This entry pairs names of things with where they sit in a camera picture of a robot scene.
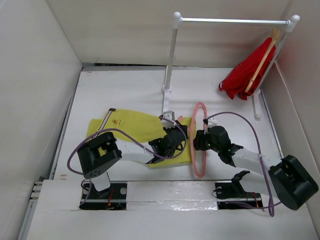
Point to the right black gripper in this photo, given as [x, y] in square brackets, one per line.
[198, 141]

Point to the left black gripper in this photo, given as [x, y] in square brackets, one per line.
[183, 126]

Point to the yellow-green trousers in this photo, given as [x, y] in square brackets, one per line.
[142, 127]

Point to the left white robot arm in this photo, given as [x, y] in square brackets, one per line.
[102, 150]

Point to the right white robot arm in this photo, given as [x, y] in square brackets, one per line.
[288, 180]

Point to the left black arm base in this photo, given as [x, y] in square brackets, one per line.
[113, 198]

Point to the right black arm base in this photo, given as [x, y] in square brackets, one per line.
[230, 194]

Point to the red shorts on hanger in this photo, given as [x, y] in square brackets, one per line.
[238, 79]

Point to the wooden clothes hanger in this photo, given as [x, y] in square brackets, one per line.
[274, 37]

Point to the white metal clothes rack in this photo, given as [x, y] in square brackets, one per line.
[289, 25]

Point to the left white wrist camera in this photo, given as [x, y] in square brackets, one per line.
[167, 119]

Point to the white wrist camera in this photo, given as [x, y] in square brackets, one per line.
[209, 123]
[167, 119]

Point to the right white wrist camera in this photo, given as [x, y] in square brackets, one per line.
[209, 123]

